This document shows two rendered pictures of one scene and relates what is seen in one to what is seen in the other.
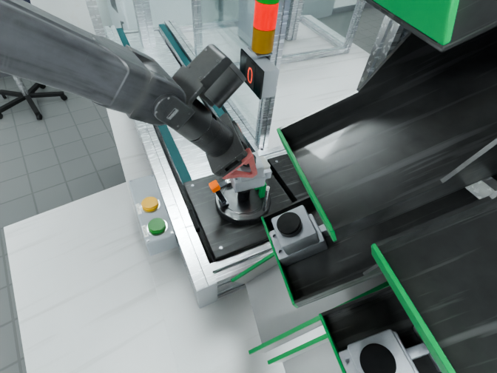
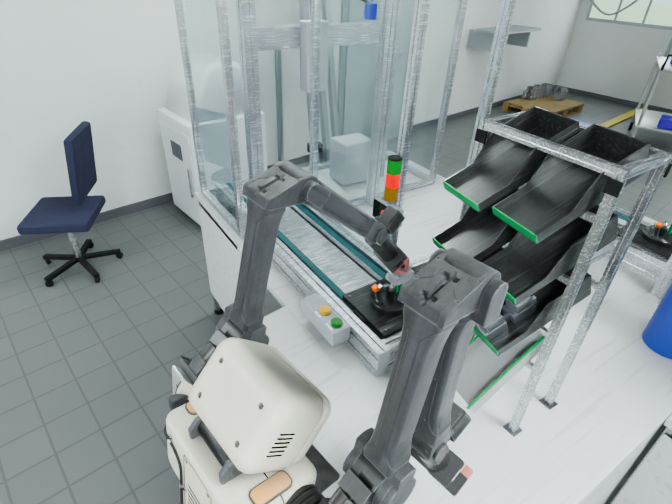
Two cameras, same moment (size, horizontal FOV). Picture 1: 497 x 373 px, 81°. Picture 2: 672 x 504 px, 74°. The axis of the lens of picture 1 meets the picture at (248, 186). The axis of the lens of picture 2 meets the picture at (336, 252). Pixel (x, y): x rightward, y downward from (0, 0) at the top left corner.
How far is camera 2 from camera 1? 88 cm
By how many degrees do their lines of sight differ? 15
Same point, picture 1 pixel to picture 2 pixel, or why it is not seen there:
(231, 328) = not seen: hidden behind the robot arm
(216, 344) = not seen: hidden behind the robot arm
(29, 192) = (110, 361)
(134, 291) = (325, 372)
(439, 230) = (496, 260)
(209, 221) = (371, 315)
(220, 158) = (392, 261)
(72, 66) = (361, 221)
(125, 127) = not seen: hidden behind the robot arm
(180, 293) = (359, 370)
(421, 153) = (487, 238)
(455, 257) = (501, 266)
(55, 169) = (132, 333)
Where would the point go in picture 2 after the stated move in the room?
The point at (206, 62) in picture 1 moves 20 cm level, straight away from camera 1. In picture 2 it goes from (389, 213) to (367, 183)
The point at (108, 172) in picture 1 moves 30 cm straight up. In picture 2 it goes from (193, 329) to (186, 291)
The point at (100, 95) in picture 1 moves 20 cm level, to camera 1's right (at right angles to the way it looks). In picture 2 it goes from (364, 231) to (440, 231)
